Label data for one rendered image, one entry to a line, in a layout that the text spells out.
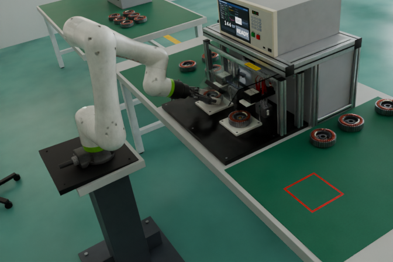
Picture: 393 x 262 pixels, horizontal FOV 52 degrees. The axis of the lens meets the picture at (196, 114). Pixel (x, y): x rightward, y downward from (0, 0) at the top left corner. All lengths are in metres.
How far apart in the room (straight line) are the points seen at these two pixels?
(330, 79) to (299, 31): 0.27
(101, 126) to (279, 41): 0.83
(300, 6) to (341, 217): 0.87
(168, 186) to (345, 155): 1.41
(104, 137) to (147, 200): 1.18
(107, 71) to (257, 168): 0.73
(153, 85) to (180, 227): 1.03
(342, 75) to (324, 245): 0.86
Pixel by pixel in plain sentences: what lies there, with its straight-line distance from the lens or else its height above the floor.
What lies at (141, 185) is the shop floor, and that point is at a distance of 2.94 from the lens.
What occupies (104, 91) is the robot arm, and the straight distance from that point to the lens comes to 1.61.
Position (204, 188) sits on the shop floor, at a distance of 2.80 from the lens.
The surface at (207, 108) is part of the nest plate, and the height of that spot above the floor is 0.78.
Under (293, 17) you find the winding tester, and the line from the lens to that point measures 1.82.
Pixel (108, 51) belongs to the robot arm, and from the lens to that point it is 1.55.
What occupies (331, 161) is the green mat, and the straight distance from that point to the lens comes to 1.80.
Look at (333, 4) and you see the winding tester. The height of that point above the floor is 1.26.
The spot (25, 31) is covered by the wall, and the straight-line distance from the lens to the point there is 6.38.
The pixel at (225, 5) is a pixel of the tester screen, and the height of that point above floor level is 1.27.
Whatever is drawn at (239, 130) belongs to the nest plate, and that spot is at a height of 0.78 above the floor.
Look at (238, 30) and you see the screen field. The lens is 1.99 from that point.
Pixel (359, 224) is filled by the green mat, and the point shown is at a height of 0.75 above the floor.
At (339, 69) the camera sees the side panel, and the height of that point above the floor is 0.99.
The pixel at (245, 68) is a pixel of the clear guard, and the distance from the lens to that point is 1.85.
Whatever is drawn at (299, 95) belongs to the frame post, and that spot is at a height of 0.94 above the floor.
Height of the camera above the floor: 1.87
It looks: 31 degrees down
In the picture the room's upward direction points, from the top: 8 degrees counter-clockwise
